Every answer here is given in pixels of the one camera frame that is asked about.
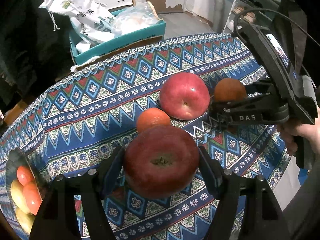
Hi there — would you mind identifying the small tangerine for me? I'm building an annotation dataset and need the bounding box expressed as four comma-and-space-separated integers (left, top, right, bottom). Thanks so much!
136, 107, 171, 133
214, 78, 247, 102

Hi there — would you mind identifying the red apple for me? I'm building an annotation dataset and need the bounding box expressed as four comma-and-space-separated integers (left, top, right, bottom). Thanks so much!
159, 72, 210, 121
123, 125, 200, 199

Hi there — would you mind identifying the large front orange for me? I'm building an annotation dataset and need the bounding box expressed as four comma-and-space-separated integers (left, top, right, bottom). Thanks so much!
16, 166, 34, 186

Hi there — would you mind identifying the yellow pear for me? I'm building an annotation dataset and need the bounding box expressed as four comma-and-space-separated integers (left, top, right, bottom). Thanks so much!
10, 179, 31, 215
15, 207, 35, 234

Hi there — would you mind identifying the small top tangerine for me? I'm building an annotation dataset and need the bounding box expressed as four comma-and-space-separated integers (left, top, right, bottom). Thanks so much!
136, 107, 171, 133

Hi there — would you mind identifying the person right hand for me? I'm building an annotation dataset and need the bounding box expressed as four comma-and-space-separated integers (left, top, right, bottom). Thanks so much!
277, 107, 320, 156

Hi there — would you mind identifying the patterned blue tablecloth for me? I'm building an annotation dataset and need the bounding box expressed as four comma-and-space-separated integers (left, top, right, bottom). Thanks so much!
0, 32, 292, 240

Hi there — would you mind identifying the dark glass bowl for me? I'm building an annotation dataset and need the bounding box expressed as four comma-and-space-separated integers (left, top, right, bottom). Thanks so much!
5, 148, 47, 235

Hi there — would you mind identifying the black hanging coat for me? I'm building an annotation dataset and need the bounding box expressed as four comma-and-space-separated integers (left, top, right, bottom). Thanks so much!
1, 0, 72, 102

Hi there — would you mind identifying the teal cardboard box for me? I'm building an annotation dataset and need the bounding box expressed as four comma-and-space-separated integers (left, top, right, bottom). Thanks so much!
69, 7, 167, 66

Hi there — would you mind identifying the white rice bag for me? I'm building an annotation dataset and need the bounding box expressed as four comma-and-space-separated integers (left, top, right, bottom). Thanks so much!
40, 0, 115, 53

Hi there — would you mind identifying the clear plastic bag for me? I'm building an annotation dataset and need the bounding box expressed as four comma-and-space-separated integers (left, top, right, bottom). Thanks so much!
111, 2, 162, 37

